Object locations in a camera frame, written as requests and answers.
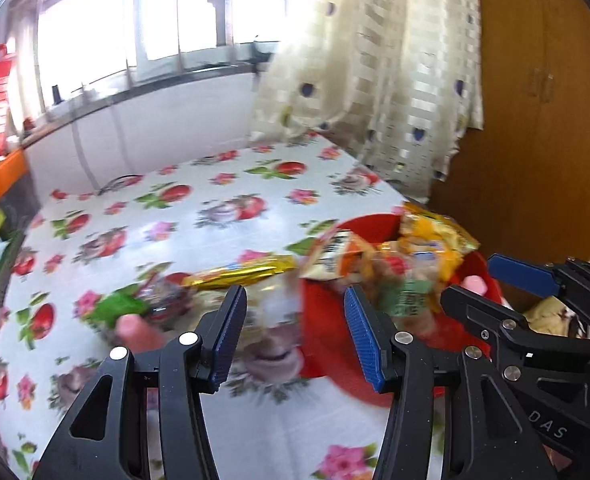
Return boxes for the pink jelly cup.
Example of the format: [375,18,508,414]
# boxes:
[115,314,167,353]
[461,275,488,296]

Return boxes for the clear green-label snack bag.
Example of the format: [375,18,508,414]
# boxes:
[373,250,445,339]

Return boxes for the green snack packet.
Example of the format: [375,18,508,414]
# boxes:
[86,292,149,330]

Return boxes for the brown wooden wardrobe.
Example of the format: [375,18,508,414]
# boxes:
[429,0,590,263]

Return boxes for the red plastic basket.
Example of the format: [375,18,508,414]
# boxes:
[301,214,504,408]

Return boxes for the yellow orange snack bag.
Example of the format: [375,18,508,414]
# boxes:
[377,202,480,284]

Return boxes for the dark plum candy packet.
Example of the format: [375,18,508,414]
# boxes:
[138,272,193,326]

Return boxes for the white orange chip bag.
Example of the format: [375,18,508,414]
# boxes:
[301,229,375,282]

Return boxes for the gold wrapped snack bar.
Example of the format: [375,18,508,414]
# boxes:
[181,255,297,290]

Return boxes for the floral fruit tablecloth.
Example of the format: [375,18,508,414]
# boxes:
[0,133,402,479]

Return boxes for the beige patterned curtain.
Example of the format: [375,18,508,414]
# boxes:
[248,0,484,202]

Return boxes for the metal window bars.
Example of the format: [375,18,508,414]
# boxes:
[6,0,286,119]

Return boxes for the black power cable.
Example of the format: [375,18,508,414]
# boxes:
[96,173,146,196]

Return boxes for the white grey cable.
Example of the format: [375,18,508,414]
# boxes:
[69,119,101,194]

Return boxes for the black window handle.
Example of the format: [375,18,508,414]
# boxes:
[248,40,274,79]

